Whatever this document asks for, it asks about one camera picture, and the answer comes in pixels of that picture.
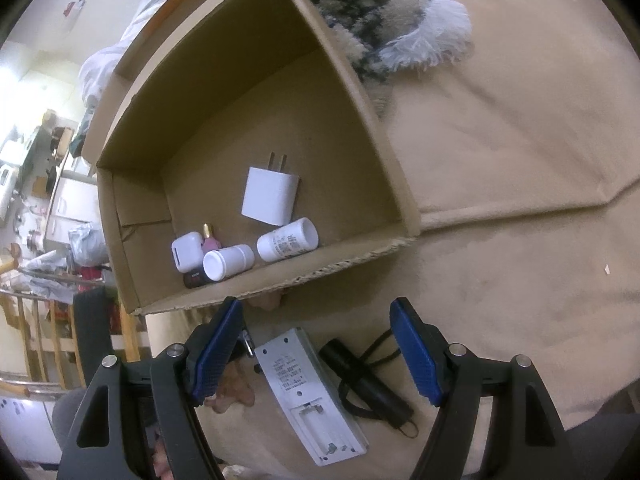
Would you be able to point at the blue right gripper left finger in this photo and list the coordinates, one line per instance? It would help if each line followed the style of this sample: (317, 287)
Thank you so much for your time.
(211, 346)

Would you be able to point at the beige cabinet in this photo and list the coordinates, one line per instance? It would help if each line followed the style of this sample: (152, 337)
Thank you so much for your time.
(74, 201)

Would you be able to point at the open cardboard box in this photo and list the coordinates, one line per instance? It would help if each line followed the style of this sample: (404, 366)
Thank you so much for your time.
(210, 89)

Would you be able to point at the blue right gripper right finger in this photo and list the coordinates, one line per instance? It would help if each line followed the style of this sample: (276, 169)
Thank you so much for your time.
(422, 346)

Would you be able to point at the white crumpled duvet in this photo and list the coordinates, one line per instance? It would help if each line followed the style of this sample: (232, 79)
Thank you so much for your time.
(97, 69)

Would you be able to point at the white earbuds case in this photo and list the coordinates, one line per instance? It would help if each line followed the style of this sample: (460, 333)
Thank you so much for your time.
(187, 251)

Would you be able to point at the black lipstick tube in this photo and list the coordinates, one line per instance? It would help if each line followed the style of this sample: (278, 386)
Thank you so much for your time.
(196, 278)

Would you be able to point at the wooden chair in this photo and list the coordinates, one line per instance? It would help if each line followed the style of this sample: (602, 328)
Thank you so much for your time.
(37, 301)

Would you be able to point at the white power adapter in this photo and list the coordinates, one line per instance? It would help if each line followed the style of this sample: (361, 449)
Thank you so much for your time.
(270, 192)

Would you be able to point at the pink perfume bottle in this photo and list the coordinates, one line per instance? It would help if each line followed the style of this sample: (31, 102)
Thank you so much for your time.
(210, 242)

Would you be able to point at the white pill bottle blue label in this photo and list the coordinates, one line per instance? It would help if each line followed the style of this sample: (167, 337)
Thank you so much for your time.
(292, 240)

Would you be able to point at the white pill bottle red label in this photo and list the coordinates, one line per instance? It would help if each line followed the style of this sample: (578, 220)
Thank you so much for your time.
(218, 265)

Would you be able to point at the black flashlight with strap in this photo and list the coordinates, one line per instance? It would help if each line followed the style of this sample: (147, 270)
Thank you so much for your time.
(361, 392)

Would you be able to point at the white remote control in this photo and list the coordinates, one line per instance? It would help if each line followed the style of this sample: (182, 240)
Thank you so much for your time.
(309, 400)

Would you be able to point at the furry black white throw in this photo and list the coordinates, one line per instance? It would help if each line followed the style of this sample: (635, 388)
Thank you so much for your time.
(383, 37)

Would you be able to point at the grey plastic bag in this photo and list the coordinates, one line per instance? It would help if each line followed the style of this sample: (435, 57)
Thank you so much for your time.
(88, 245)

